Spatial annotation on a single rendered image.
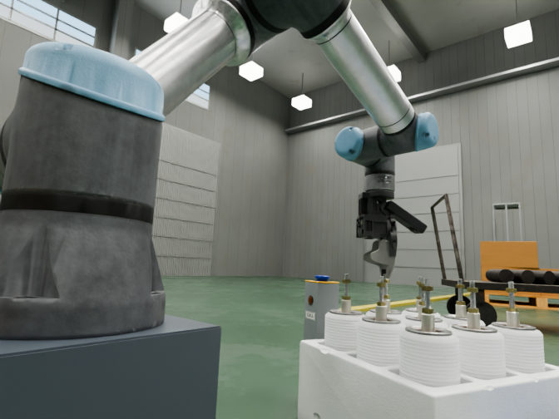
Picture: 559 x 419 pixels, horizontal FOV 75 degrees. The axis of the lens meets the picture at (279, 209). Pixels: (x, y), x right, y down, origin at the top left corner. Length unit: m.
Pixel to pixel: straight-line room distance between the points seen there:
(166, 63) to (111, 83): 0.23
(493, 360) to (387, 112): 0.48
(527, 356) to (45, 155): 0.81
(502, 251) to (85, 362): 4.86
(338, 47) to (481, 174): 9.16
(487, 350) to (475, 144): 9.31
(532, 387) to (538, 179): 8.85
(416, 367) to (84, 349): 0.52
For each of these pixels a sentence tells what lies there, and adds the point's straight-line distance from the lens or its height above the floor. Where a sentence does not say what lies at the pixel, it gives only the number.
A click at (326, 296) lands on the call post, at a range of 1.01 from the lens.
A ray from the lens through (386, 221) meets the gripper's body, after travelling 0.92.
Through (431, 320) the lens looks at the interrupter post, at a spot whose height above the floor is 0.27.
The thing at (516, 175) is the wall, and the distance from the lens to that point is 9.63.
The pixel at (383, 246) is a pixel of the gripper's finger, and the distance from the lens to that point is 0.92.
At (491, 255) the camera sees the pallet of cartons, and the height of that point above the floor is 0.57.
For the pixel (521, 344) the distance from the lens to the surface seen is 0.85.
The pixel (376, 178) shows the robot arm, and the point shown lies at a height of 0.58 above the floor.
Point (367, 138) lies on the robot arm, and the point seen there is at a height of 0.64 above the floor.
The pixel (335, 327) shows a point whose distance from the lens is 0.84.
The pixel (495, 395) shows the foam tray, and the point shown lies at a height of 0.17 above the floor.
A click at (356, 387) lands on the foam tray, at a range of 0.75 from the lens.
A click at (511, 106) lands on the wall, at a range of 10.13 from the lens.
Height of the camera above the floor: 0.35
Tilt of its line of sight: 9 degrees up
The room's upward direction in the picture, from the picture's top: 2 degrees clockwise
